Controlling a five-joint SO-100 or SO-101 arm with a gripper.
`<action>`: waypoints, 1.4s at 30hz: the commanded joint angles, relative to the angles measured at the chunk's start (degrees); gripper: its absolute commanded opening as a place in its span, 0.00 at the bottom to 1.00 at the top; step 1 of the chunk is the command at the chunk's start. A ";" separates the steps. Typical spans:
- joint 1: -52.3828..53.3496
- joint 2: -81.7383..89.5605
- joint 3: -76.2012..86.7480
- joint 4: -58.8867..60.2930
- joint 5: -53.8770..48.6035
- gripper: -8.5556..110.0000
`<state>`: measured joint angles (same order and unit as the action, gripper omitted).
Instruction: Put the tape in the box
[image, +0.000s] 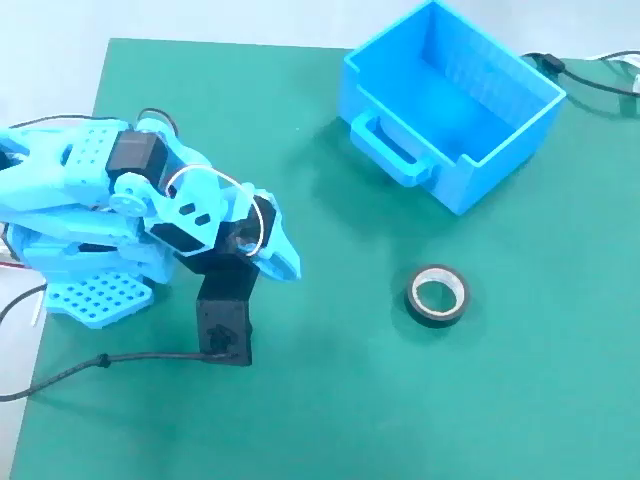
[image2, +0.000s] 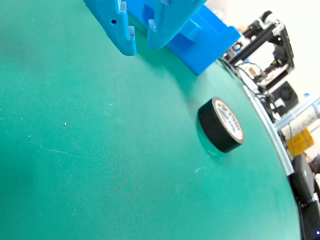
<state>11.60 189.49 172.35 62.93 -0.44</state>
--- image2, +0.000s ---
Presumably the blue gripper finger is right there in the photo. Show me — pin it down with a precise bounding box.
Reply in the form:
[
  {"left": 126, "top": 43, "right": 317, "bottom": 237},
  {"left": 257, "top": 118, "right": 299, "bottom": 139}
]
[
  {"left": 146, "top": 0, "right": 208, "bottom": 50},
  {"left": 83, "top": 0, "right": 137, "bottom": 57}
]

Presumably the black electrical tape roll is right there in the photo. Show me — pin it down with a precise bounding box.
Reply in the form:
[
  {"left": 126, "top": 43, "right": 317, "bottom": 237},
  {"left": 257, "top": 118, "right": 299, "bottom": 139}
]
[{"left": 197, "top": 96, "right": 246, "bottom": 154}]

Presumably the blue plastic box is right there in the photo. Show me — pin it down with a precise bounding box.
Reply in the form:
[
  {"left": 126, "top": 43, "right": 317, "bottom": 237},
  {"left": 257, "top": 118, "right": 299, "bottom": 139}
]
[{"left": 127, "top": 0, "right": 242, "bottom": 76}]

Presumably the black fan housing box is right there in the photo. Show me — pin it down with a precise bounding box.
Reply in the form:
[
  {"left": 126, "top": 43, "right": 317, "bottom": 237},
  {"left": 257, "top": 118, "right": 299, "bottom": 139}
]
[{"left": 268, "top": 80, "right": 299, "bottom": 116}]

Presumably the yellow cardboard box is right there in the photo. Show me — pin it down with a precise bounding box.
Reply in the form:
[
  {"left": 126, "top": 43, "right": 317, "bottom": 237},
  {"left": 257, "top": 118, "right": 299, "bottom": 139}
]
[{"left": 286, "top": 128, "right": 315, "bottom": 158}]

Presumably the green table mat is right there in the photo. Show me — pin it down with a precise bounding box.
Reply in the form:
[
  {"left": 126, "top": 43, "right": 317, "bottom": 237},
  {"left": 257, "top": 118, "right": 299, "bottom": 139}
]
[{"left": 0, "top": 0, "right": 302, "bottom": 240}]

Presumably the translucent plastic tube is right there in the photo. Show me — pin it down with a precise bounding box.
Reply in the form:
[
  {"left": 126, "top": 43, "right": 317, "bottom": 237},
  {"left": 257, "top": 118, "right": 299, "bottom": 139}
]
[{"left": 274, "top": 96, "right": 320, "bottom": 131}]

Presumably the black rounded chair part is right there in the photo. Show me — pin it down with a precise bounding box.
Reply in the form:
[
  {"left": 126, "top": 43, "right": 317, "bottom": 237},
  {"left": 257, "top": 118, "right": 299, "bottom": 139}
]
[{"left": 289, "top": 153, "right": 320, "bottom": 205}]

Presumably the black metal frame machine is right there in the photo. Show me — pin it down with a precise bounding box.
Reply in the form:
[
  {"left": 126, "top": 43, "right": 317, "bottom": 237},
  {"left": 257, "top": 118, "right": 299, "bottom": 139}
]
[{"left": 221, "top": 10, "right": 295, "bottom": 87}]

